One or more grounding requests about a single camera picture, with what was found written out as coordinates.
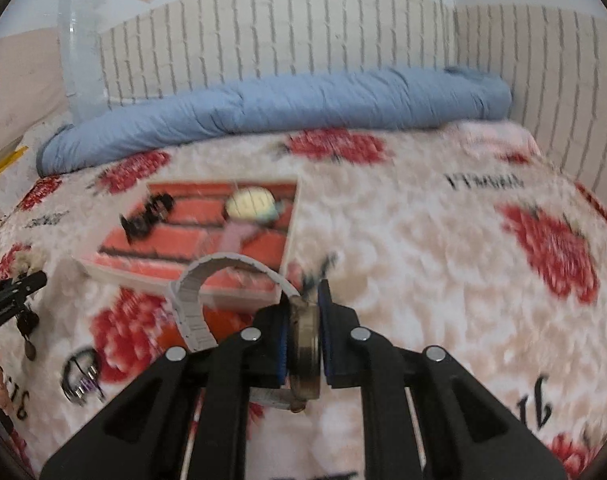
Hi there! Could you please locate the cream scrunchie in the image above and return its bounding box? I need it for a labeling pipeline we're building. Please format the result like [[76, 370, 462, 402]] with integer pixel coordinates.
[[10, 248, 48, 281]]

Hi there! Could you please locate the brown teardrop pendant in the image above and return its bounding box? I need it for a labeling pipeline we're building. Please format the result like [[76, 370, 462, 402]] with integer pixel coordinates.
[[17, 308, 40, 361]]

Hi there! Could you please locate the white strap watch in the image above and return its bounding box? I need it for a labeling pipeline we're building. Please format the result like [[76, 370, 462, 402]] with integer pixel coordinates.
[[169, 252, 321, 413]]

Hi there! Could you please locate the ice cream plush clip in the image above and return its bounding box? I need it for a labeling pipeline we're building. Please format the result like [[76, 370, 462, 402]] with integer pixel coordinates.
[[218, 186, 284, 254]]

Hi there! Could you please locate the floral bed blanket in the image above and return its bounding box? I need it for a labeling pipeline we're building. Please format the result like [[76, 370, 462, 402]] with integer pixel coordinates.
[[0, 124, 607, 479]]

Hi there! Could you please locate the black claw hair clip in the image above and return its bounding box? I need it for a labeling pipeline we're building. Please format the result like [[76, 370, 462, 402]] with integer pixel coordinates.
[[120, 193, 175, 244]]

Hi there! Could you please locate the clear plastic wrapped post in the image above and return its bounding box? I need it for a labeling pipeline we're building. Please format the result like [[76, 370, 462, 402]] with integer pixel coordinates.
[[58, 0, 109, 125]]

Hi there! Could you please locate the blue rolled quilt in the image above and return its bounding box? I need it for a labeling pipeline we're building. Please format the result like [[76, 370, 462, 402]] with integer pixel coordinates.
[[36, 67, 512, 177]]

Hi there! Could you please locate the brick pattern headboard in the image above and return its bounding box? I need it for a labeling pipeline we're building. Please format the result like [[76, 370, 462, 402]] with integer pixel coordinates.
[[99, 0, 607, 205]]

